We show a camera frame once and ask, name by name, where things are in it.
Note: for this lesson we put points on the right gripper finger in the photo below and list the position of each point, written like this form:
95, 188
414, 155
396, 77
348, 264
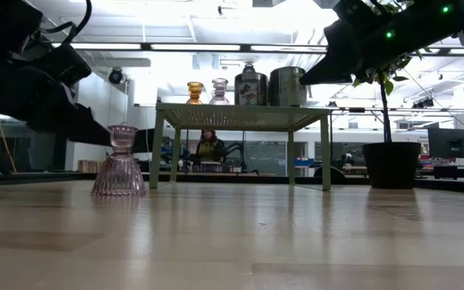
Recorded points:
345, 60

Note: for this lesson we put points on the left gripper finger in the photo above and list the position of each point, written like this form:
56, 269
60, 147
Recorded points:
79, 125

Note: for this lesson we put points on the silver candle tin scented label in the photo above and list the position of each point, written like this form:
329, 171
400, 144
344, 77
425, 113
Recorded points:
288, 88

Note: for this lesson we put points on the silver candle tin floral label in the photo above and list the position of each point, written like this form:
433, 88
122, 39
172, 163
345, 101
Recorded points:
250, 90

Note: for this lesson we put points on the amber glass candlestick holder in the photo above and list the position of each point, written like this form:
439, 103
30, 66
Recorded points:
194, 94

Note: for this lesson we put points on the pink glass candlestick holder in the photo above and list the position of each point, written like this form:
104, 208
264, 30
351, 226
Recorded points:
119, 173
219, 94

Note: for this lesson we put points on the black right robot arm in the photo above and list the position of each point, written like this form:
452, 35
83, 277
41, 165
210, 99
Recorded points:
457, 24

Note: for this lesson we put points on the wooden crate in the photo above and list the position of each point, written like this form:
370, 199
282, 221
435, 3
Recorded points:
91, 166

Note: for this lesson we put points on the black ceiling spot lamp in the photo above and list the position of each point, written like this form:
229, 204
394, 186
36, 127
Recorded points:
249, 67
116, 75

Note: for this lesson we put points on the green potted plant black pot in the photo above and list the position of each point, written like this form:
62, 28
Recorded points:
389, 165

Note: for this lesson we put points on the green perforated metal stand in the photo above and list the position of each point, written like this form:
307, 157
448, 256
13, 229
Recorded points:
240, 117

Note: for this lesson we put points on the black computer monitor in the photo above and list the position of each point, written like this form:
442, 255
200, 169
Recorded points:
449, 143

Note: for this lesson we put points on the person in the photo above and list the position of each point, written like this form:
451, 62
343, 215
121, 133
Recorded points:
210, 149

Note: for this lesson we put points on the overhead light bar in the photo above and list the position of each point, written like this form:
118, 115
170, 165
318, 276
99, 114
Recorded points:
195, 46

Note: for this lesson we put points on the black metal table frame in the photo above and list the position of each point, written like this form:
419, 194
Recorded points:
55, 176

